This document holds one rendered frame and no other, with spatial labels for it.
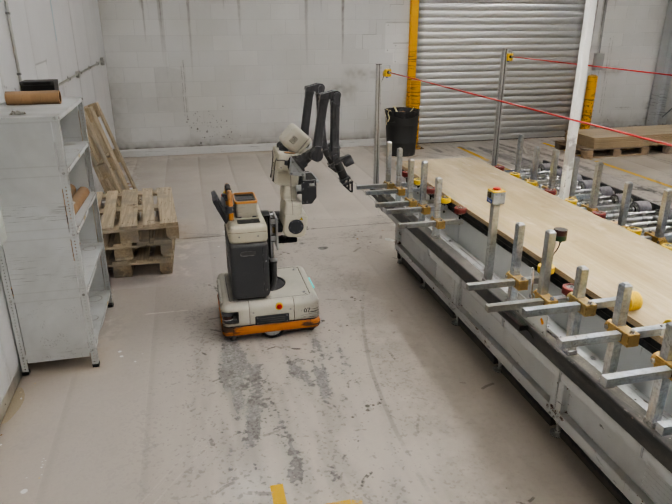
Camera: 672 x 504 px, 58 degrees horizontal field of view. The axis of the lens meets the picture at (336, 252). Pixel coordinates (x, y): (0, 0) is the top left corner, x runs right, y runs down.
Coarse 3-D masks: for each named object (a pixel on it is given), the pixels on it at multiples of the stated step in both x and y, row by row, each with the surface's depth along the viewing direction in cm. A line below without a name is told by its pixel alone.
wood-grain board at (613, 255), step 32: (416, 160) 517; (448, 160) 517; (480, 160) 517; (448, 192) 422; (480, 192) 422; (512, 192) 422; (544, 192) 422; (512, 224) 357; (544, 224) 357; (576, 224) 357; (608, 224) 357; (576, 256) 309; (608, 256) 309; (640, 256) 309; (608, 288) 272; (640, 288) 272; (640, 320) 243
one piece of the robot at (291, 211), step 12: (276, 156) 391; (288, 156) 386; (276, 168) 389; (276, 180) 396; (288, 180) 397; (300, 180) 400; (288, 192) 402; (288, 204) 400; (300, 204) 402; (288, 216) 403; (300, 216) 405; (288, 228) 406; (300, 228) 408
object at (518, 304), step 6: (516, 300) 270; (522, 300) 270; (528, 300) 270; (534, 300) 270; (540, 300) 270; (558, 300) 272; (564, 300) 273; (486, 306) 266; (492, 306) 264; (498, 306) 265; (504, 306) 266; (510, 306) 267; (516, 306) 267; (522, 306) 268; (528, 306) 269
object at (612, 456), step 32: (416, 192) 477; (480, 224) 373; (416, 256) 499; (480, 256) 377; (448, 288) 439; (480, 320) 393; (512, 352) 355; (640, 352) 245; (512, 384) 356; (544, 384) 323; (640, 384) 246; (544, 416) 325; (576, 416) 297; (576, 448) 298; (608, 448) 275; (608, 480) 276; (640, 480) 256
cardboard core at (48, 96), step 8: (8, 96) 359; (16, 96) 360; (24, 96) 361; (32, 96) 362; (40, 96) 363; (48, 96) 364; (56, 96) 365; (8, 104) 362; (16, 104) 363; (24, 104) 365
